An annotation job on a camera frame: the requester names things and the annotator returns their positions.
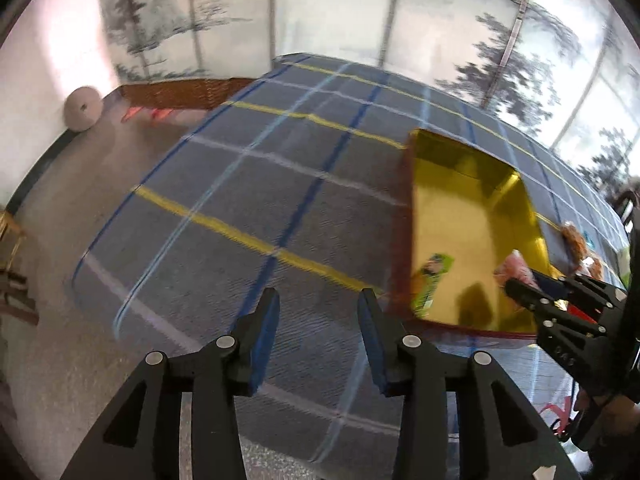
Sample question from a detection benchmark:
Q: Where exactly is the pink patterned snack packet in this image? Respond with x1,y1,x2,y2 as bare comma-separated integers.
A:
494,249,539,289

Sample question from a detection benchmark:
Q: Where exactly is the small green snack packet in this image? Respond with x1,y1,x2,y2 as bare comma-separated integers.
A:
410,252,454,320

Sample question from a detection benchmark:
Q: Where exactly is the peanut snack clear bag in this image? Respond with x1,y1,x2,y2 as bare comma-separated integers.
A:
582,256,604,282

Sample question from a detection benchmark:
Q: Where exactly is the person right hand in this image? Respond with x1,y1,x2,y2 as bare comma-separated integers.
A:
574,388,639,463

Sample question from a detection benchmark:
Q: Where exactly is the dark wooden chair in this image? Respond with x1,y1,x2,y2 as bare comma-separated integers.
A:
613,177,640,234

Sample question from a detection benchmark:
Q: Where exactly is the red gold toffee tin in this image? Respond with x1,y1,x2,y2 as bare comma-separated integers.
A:
387,129,553,344

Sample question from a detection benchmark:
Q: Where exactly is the painted folding screen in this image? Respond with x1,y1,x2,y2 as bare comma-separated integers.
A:
99,0,639,196

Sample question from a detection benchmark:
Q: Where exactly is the plaid blue tablecloth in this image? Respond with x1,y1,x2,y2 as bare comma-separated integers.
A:
72,54,626,479

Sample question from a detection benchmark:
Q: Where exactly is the red plastic stool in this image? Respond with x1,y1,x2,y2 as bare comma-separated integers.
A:
120,106,175,122

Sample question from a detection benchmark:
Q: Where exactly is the round stone disc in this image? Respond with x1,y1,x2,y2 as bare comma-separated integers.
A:
63,86,103,132

